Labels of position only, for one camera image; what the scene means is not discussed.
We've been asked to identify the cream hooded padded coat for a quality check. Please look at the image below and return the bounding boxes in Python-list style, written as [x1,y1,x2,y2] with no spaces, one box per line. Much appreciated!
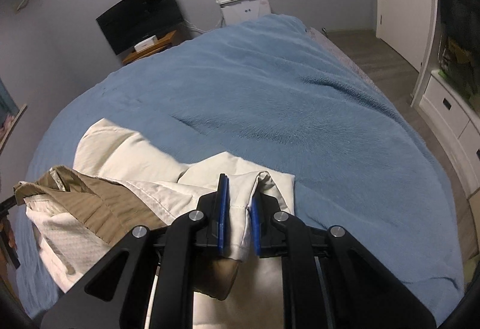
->
[14,119,295,328]

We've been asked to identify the wooden tv stand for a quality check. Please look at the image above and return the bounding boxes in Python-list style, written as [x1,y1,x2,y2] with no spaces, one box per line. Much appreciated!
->
[122,30,177,65]

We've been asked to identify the blue fleece bed blanket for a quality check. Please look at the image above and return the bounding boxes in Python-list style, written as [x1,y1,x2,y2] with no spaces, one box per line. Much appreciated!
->
[27,15,464,322]

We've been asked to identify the wooden window sill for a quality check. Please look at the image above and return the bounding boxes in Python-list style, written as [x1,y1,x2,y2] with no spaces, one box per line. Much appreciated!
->
[0,103,28,154]

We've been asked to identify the black flat monitor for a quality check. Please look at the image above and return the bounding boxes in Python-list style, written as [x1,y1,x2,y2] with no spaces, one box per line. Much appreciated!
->
[96,0,184,55]

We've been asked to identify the white box on stand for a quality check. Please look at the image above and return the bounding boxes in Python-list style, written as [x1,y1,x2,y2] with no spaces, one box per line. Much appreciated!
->
[134,35,158,52]

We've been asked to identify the white box under router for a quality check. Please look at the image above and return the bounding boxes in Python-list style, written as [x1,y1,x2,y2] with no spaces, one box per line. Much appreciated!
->
[217,0,272,25]

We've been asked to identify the white wardrobe with drawers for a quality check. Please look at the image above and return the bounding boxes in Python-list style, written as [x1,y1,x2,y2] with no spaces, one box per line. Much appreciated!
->
[412,0,479,195]

